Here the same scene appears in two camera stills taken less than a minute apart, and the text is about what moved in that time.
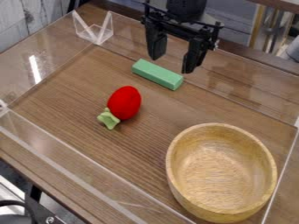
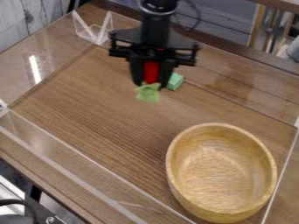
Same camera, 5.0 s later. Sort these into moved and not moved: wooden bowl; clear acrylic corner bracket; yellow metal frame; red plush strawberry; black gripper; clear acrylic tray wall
Moved: black gripper; red plush strawberry
Not moved: clear acrylic corner bracket; wooden bowl; yellow metal frame; clear acrylic tray wall
